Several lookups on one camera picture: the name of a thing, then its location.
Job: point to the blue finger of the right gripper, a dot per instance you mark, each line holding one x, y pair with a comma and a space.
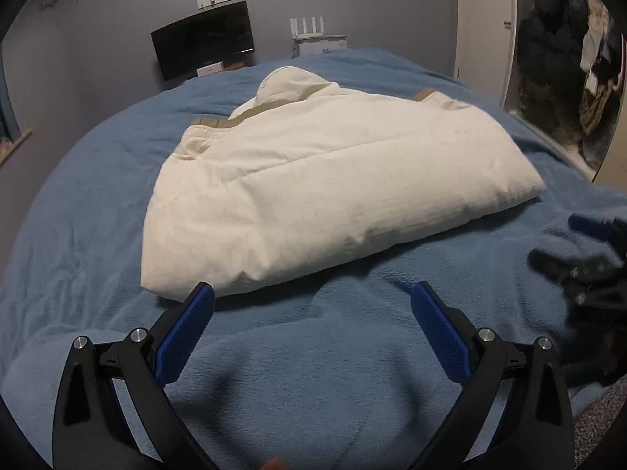
603, 230
559, 270

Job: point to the black wall monitor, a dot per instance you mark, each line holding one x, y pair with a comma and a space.
205, 38

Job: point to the white box under monitor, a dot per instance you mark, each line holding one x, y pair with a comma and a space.
210, 69

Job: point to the wooden wall shelf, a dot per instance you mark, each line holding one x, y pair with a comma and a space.
9, 146

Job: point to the white wardrobe door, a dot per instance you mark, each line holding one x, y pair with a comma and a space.
485, 47

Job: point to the cream hooded puffer jacket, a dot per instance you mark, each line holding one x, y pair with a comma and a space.
309, 175

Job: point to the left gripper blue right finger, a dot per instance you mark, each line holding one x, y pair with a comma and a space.
536, 429

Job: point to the white wifi router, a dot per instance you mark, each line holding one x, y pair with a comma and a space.
307, 28

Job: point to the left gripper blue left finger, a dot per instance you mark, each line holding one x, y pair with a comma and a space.
89, 427

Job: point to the white cabinet under router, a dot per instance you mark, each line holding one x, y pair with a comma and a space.
315, 45

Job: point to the grey knitted sleeve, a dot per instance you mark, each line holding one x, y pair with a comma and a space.
593, 423

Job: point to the hanging clothes in wardrobe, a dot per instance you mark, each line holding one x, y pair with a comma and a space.
571, 59

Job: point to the teal curtain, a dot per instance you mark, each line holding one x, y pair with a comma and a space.
9, 127

